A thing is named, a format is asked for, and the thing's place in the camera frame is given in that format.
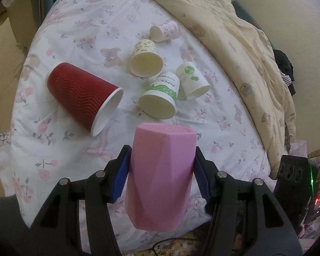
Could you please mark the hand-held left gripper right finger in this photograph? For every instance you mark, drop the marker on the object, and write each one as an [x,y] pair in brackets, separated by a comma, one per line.
[202,176]

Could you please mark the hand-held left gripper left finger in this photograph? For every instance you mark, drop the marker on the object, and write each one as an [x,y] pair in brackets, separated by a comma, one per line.
[120,175]

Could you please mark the pink faceted cup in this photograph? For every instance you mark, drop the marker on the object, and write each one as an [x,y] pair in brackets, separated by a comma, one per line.
[160,176]

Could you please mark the green banded paper cup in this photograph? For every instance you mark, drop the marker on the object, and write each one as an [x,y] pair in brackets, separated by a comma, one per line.
[161,97]

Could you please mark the red ribbed paper cup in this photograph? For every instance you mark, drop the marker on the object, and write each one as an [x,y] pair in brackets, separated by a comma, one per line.
[81,96]

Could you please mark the green leaf paper cup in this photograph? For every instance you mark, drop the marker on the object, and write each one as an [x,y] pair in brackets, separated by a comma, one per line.
[192,81]

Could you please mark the cream yellow paper cup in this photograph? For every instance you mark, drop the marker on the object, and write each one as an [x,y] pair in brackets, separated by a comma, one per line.
[145,58]

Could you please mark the small pink patterned paper cup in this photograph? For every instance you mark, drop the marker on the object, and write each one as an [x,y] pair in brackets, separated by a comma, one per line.
[165,31]

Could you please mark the floral white bed sheet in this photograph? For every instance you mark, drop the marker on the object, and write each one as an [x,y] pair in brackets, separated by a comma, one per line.
[96,85]

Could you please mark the dark clothes pile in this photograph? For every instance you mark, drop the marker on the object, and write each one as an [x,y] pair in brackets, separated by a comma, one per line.
[284,69]

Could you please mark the beige bear print quilt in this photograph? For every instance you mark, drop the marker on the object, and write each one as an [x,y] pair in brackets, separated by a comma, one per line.
[229,40]

